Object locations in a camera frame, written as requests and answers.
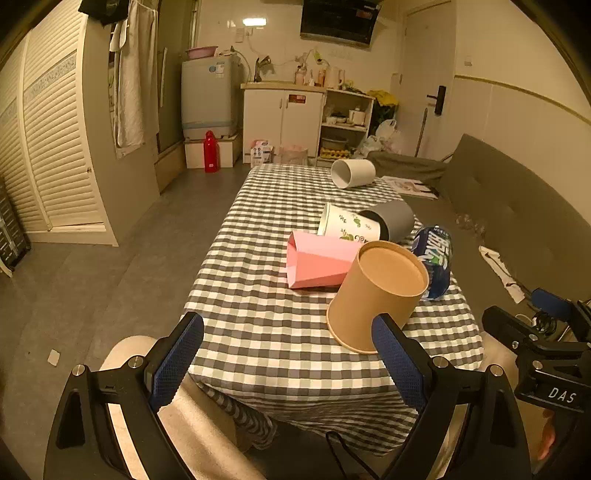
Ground pink lined bin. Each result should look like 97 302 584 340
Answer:
276 144 309 165

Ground grey cup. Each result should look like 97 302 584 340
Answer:
358 199 415 243

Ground clear glass pieces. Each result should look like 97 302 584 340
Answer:
454 211 488 239

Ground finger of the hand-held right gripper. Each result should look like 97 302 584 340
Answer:
530 288 578 321
481 305 555 352

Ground brown paper cup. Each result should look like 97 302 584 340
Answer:
325 240 430 355

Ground yellow bag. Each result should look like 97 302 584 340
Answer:
368 89 399 110

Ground white sink cabinet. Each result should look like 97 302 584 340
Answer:
240 82 327 165

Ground small printed box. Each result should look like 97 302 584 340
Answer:
250 138 274 167

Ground grey sofa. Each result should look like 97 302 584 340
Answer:
367 134 591 342

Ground white plastic bag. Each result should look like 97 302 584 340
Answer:
355 119 399 156

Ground black door lock handle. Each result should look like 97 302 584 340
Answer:
427 85 448 116

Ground pink folded paper cup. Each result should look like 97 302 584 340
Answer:
286 231 363 291

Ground person's right hand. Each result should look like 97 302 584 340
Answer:
536 408 557 462

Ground black crate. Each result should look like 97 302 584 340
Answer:
0 178 33 269

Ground hanging white towel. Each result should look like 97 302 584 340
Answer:
110 0 157 160

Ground white washing machine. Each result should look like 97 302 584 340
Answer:
180 52 245 140

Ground grey checkered tablecloth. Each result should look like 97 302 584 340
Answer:
185 164 484 456

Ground plain white cup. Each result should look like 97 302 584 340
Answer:
331 159 376 189

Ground white cloth strip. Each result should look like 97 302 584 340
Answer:
478 245 527 304

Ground white open shelf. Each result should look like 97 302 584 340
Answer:
318 89 376 161

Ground white floral paper cup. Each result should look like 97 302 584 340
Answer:
317 202 382 243

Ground black range hood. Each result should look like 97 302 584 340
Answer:
300 0 385 45

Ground printed paper sheet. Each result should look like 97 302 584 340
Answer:
380 175 440 200

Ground black hanging cloth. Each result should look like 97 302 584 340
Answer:
78 0 129 25

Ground metal faucet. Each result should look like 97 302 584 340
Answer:
252 55 273 83

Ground blue snack packet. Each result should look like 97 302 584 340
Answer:
411 225 454 301

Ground person's left leg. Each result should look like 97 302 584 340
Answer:
98 335 278 480

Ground white washer stand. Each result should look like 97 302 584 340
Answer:
184 133 242 170

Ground black cable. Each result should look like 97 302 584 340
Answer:
325 431 385 480

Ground red bottle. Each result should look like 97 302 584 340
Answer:
204 130 219 174

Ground white door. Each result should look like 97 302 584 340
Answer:
398 0 457 158

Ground mop stick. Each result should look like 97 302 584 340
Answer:
414 108 428 158

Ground white louvered wardrobe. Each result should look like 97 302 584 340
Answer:
0 0 122 246

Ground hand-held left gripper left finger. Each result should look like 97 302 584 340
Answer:
44 312 205 480

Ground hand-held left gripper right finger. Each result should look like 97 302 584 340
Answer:
372 313 533 480

